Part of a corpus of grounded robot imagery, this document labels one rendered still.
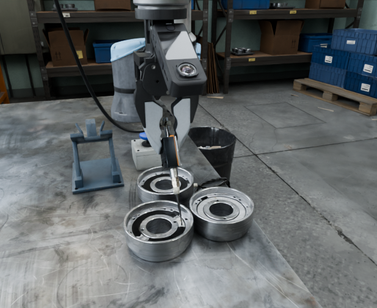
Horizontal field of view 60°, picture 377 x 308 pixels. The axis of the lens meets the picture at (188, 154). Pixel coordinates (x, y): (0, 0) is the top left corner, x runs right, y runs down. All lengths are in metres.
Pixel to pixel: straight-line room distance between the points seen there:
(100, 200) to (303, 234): 1.42
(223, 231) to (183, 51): 0.27
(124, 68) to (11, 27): 3.37
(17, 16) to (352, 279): 3.92
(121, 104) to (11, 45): 3.37
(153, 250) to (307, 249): 1.40
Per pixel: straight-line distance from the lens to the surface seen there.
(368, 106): 3.98
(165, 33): 0.45
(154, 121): 0.49
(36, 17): 3.90
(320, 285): 1.66
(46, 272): 0.52
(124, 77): 1.00
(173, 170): 0.51
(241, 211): 0.55
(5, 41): 4.33
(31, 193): 0.71
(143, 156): 0.72
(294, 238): 1.87
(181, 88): 0.39
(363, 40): 4.25
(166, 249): 0.48
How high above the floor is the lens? 1.14
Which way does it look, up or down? 26 degrees down
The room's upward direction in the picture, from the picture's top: straight up
